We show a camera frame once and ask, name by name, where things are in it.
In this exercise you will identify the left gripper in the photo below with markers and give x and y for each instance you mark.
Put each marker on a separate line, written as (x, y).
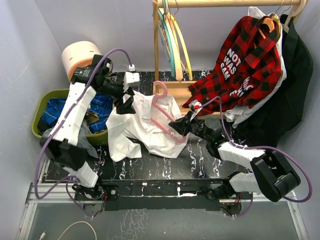
(126, 107)

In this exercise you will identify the aluminium frame rail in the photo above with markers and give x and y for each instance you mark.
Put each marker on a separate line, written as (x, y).
(57, 207)

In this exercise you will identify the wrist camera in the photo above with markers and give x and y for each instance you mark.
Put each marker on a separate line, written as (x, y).
(195, 107)
(131, 78)

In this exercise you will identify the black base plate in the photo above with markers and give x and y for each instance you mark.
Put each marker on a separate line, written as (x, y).
(170, 194)

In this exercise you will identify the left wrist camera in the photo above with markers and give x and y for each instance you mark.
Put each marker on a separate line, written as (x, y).
(131, 78)

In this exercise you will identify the black garment on rack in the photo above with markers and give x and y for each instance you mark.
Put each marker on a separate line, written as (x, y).
(284, 110)

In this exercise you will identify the red plaid shirt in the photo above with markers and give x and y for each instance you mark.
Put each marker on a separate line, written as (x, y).
(210, 91)

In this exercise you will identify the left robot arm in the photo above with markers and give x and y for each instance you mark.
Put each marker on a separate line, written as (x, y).
(60, 145)

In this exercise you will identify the yellow hanger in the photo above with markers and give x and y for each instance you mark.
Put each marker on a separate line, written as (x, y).
(184, 56)

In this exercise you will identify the olive green laundry basket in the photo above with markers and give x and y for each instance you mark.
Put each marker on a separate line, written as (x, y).
(98, 139)

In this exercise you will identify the pink hanger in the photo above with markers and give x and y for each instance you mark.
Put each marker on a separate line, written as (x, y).
(154, 103)

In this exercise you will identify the wooden clothes rack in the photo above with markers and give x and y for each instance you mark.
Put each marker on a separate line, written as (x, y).
(179, 89)

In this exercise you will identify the grey garment in basket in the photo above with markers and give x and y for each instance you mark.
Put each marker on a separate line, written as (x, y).
(83, 142)

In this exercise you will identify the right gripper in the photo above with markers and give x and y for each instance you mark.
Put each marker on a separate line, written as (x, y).
(183, 124)

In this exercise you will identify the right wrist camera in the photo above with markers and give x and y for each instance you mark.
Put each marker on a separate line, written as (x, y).
(195, 107)

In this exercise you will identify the round pastel drawer cabinet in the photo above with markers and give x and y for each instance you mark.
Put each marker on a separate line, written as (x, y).
(78, 54)

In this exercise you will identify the blue garment in basket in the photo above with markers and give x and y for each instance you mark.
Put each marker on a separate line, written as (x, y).
(96, 116)

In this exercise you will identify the orange wooden hanger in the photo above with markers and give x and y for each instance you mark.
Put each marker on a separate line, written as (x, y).
(273, 23)

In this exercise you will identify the white shirt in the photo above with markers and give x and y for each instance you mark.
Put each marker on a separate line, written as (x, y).
(121, 128)

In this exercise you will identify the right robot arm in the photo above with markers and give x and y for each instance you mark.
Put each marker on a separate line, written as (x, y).
(245, 155)

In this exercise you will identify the cream wooden hanger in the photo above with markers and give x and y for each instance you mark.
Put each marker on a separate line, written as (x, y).
(294, 14)

